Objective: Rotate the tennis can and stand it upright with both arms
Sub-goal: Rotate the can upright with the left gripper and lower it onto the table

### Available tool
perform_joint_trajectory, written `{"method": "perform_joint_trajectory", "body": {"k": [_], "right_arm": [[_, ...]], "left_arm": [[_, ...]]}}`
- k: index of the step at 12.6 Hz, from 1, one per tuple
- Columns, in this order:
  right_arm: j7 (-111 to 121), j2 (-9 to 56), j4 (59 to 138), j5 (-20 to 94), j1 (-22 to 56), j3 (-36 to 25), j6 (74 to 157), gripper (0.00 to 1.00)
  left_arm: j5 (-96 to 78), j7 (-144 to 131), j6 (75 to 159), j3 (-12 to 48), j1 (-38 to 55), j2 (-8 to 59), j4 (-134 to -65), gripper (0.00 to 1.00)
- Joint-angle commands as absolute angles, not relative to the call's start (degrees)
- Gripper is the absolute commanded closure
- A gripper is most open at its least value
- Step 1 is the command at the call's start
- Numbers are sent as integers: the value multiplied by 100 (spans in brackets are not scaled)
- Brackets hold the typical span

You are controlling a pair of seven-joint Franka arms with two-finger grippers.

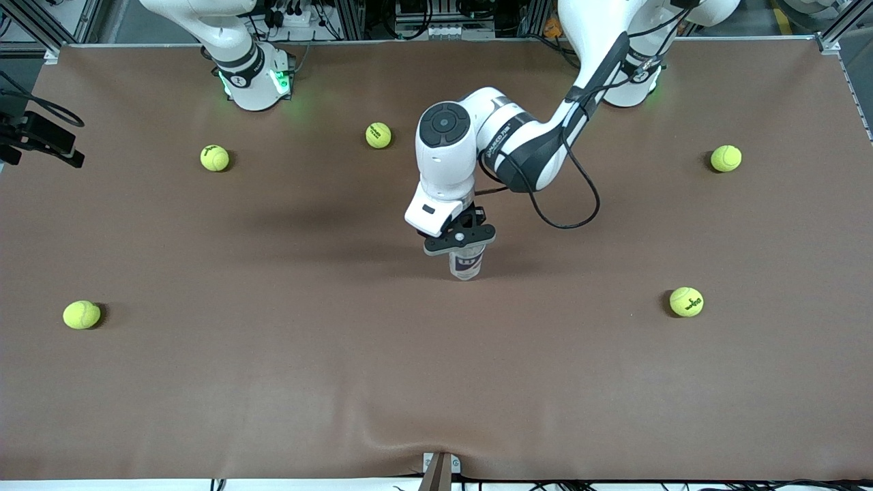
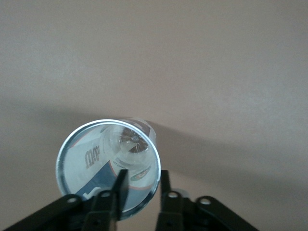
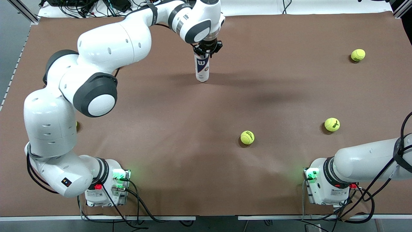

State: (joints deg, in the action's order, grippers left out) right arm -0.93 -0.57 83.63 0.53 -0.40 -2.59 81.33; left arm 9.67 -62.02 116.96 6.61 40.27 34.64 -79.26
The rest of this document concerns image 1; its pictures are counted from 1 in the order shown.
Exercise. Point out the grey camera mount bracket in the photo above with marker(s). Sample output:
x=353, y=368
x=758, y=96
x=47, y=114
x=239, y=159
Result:
x=440, y=470

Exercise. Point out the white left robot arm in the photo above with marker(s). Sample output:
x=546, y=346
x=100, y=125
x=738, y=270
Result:
x=443, y=157

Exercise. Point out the yellow tennis ball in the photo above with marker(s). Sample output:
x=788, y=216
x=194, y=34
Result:
x=726, y=158
x=378, y=135
x=81, y=314
x=686, y=301
x=215, y=157

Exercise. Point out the brown table mat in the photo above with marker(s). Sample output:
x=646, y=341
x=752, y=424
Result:
x=436, y=375

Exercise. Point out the white blue tennis ball can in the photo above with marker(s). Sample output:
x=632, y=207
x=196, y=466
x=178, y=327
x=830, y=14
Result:
x=467, y=266

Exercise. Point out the white power strip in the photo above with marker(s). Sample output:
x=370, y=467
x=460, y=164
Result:
x=293, y=17

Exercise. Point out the aluminium frame post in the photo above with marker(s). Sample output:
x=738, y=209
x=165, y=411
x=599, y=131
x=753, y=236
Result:
x=842, y=31
x=41, y=27

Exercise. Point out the grey equipment box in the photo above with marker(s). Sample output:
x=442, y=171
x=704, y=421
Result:
x=443, y=24

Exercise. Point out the orange mesh bag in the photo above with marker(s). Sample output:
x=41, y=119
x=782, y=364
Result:
x=554, y=27

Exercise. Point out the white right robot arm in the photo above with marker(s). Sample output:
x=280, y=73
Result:
x=245, y=88

